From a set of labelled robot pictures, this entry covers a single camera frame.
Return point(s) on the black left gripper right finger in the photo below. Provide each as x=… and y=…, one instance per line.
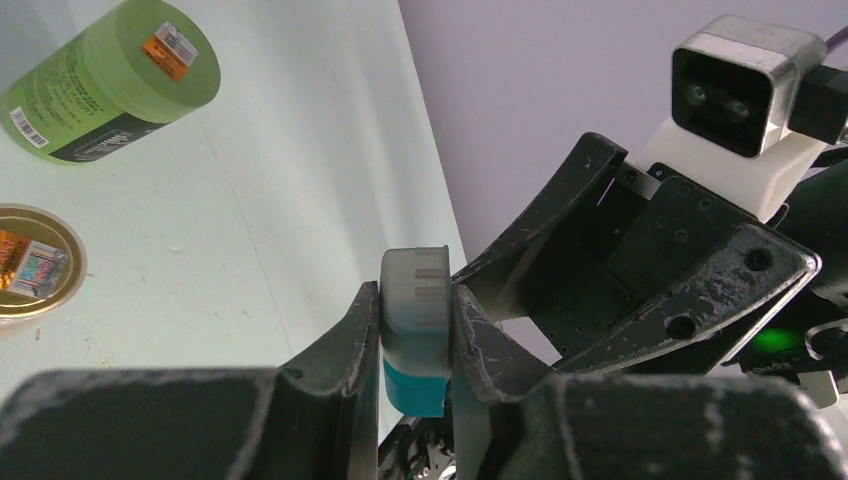
x=514, y=417

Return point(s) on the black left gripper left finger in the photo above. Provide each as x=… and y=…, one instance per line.
x=314, y=417

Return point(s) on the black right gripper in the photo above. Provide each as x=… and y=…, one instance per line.
x=659, y=275

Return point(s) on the clear pill bottle gold lid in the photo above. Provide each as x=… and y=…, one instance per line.
x=43, y=263

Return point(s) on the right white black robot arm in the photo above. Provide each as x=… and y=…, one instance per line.
x=801, y=337

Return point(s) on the green lidded black jar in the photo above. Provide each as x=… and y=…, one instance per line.
x=138, y=68

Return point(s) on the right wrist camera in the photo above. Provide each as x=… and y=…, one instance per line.
x=753, y=106

